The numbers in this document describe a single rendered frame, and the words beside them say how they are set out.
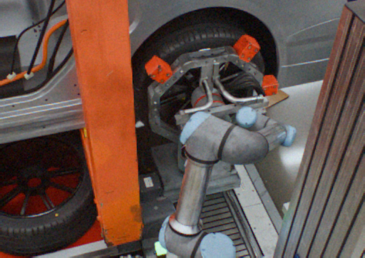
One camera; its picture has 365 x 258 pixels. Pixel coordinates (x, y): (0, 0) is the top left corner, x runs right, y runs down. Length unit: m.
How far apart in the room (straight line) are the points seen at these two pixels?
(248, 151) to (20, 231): 1.32
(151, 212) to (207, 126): 1.13
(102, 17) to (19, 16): 1.57
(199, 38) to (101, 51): 0.83
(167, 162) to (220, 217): 0.43
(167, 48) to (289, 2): 0.58
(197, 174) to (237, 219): 1.41
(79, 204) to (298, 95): 1.93
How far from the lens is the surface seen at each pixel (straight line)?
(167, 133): 2.58
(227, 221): 3.06
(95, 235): 2.76
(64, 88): 2.42
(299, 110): 3.80
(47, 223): 2.56
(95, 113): 1.78
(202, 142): 1.60
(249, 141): 1.59
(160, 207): 2.67
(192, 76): 2.52
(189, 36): 2.37
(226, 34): 2.42
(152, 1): 2.20
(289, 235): 1.59
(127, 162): 2.00
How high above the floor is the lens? 2.58
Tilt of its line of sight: 45 degrees down
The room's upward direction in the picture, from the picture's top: 1 degrees clockwise
